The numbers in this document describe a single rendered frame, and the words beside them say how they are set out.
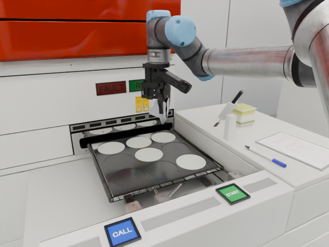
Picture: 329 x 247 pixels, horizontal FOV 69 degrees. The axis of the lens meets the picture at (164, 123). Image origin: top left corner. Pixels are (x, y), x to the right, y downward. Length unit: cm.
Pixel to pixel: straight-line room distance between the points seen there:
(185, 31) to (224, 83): 256
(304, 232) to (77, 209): 65
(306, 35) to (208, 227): 37
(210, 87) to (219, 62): 242
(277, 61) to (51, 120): 76
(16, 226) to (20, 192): 15
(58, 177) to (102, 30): 54
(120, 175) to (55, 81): 41
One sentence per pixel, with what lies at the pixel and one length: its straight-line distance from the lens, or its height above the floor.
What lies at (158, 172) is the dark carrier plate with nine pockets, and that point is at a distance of 76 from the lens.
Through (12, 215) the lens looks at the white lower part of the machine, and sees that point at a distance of 116.
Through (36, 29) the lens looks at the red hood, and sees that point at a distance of 87.
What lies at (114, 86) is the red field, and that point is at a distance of 96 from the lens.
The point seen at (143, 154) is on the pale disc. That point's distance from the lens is 86.
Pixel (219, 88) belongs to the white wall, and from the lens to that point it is 316.
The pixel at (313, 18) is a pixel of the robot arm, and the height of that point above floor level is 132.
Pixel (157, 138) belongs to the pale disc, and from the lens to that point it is 97.
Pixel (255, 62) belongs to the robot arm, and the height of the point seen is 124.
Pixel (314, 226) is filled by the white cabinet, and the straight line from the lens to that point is 86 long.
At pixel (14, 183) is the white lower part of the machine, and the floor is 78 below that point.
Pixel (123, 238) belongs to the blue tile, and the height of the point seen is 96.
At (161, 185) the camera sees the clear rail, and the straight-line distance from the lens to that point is 70.
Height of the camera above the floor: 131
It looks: 22 degrees down
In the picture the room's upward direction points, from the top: straight up
